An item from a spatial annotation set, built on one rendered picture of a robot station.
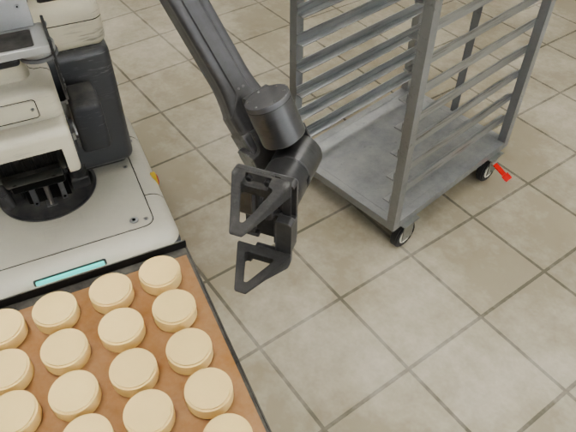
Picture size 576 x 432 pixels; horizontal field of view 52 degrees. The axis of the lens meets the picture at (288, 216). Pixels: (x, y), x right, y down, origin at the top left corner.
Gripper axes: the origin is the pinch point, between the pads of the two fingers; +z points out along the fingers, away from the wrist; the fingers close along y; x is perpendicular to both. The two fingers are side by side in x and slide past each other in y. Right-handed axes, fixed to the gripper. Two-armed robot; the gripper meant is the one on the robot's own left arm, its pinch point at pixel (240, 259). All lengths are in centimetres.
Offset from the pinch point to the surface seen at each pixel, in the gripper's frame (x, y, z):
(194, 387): 0.1, 6.5, 12.4
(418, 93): -6, 36, -92
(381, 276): -7, 99, -83
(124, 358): 8.5, 6.6, 12.1
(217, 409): -3.1, 6.7, 13.7
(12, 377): 18.2, 6.7, 18.1
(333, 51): 26, 50, -127
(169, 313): 6.9, 6.6, 5.2
